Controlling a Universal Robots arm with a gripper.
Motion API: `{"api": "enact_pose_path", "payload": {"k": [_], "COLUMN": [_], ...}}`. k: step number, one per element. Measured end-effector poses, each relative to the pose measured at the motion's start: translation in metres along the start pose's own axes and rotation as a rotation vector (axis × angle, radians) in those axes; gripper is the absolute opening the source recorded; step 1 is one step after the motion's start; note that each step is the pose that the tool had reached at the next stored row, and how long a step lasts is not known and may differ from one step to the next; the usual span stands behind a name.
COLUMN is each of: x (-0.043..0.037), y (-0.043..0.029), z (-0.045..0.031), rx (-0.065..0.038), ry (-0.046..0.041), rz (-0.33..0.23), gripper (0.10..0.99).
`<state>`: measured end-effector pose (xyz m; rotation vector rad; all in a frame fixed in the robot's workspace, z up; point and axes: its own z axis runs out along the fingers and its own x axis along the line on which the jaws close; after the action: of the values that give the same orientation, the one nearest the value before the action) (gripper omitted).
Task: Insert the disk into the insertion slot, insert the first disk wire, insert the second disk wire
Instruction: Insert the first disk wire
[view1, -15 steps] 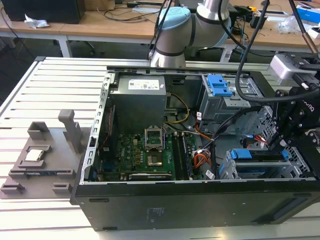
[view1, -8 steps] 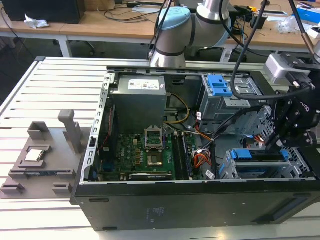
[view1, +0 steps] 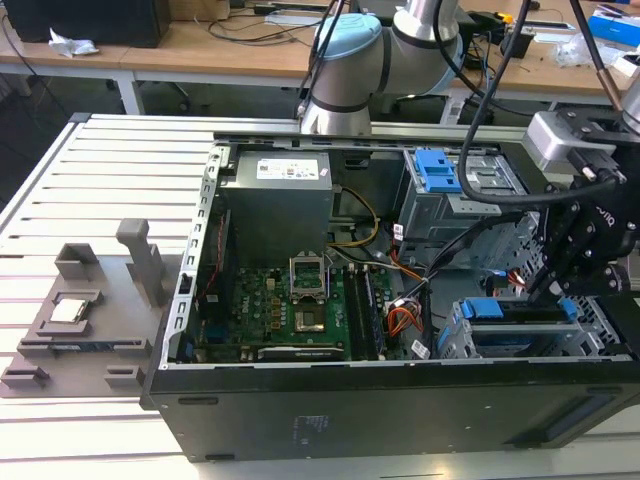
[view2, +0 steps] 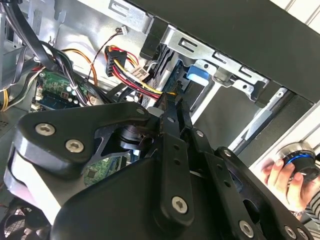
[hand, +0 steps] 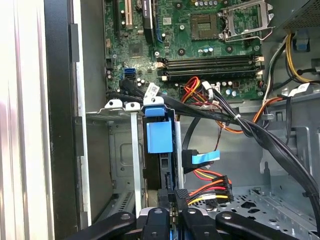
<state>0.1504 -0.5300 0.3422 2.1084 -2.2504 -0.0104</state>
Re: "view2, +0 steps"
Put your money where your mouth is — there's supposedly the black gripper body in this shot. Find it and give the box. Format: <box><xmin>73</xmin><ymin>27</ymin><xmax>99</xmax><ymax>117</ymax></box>
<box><xmin>51</xmin><ymin>156</ymin><xmax>237</xmax><ymax>240</ymax></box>

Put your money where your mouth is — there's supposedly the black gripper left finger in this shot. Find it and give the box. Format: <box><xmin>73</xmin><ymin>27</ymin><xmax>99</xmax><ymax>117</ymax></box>
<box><xmin>3</xmin><ymin>92</ymin><xmax>196</xmax><ymax>233</ymax></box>

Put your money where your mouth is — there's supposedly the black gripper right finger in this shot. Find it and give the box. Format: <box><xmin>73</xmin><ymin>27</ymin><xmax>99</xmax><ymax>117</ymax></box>
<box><xmin>176</xmin><ymin>96</ymin><xmax>315</xmax><ymax>240</ymax></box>

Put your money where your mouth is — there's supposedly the round black tool blue ring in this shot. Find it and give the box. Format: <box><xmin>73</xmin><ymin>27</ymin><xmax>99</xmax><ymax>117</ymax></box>
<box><xmin>278</xmin><ymin>141</ymin><xmax>320</xmax><ymax>183</ymax></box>

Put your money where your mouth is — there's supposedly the coloured power wire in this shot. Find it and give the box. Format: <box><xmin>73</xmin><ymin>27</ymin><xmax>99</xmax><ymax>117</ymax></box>
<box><xmin>104</xmin><ymin>44</ymin><xmax>177</xmax><ymax>98</ymax></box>

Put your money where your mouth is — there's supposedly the hard disk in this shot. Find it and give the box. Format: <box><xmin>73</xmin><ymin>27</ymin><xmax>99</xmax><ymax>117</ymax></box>
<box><xmin>139</xmin><ymin>44</ymin><xmax>210</xmax><ymax>108</ymax></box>

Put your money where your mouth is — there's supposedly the person's hand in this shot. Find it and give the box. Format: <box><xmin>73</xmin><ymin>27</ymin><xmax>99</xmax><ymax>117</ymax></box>
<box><xmin>261</xmin><ymin>160</ymin><xmax>314</xmax><ymax>214</ymax></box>

